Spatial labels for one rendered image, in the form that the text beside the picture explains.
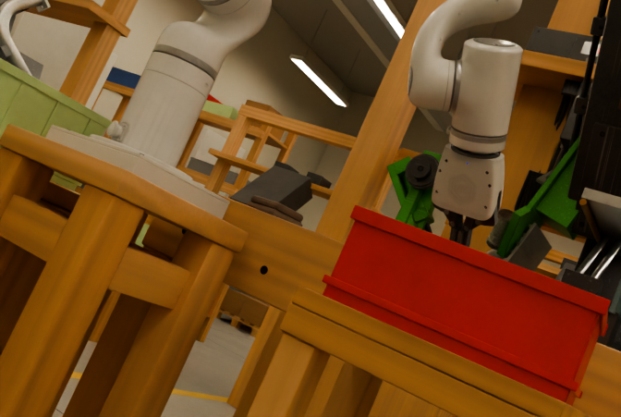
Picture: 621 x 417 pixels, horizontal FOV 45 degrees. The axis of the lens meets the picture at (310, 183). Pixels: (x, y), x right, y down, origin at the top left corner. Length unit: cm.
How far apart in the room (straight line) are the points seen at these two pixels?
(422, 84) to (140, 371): 66
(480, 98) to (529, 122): 85
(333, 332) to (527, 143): 112
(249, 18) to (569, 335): 82
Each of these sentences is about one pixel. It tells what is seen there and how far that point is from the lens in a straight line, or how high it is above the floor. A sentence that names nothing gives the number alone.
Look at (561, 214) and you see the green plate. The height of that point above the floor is 112.
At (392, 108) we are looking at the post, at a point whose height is 135.
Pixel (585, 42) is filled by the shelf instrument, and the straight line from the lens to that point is 191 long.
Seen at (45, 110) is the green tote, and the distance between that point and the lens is 159.
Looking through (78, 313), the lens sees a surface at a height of 63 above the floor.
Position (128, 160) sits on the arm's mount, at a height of 87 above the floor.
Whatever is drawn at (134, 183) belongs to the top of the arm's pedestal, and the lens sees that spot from 112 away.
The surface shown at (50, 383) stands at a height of 53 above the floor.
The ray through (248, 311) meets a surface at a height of 27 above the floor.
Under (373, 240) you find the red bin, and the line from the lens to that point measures 93.
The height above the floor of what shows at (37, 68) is 102.
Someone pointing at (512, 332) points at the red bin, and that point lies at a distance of 88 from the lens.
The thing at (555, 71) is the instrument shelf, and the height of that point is 150.
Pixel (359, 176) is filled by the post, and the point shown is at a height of 114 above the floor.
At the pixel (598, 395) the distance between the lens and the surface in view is 115.
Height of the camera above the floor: 79
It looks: 8 degrees up
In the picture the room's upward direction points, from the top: 24 degrees clockwise
